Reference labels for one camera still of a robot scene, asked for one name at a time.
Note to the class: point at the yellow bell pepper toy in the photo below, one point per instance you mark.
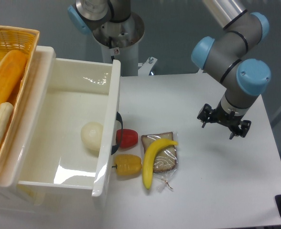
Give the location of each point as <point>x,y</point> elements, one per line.
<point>127,164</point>

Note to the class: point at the yellow banana toy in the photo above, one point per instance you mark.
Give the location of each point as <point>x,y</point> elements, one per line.
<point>149,157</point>

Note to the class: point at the white top drawer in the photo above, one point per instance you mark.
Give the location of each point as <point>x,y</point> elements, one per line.
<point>79,92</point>

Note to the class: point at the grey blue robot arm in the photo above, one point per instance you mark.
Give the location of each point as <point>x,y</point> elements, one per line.
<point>244,80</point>

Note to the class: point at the orange baguette toy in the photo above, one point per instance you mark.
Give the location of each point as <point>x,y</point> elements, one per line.
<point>12,67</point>

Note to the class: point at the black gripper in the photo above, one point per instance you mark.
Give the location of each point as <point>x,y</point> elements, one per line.
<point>233,122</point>

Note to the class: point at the red bell pepper toy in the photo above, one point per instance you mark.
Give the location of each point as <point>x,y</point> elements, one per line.
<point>126,138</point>

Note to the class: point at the bagged bread slice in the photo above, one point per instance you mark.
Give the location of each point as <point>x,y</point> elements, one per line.
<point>166,161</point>

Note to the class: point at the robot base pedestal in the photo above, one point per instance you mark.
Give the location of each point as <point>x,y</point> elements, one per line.
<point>116,29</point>

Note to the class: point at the yellow wicker basket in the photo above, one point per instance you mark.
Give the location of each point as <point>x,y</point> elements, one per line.
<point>17,47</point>

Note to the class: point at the white drawer cabinet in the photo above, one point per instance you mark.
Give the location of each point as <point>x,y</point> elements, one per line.
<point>12,195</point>

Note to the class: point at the white onion toy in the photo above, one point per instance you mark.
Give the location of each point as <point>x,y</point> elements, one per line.
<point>91,135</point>

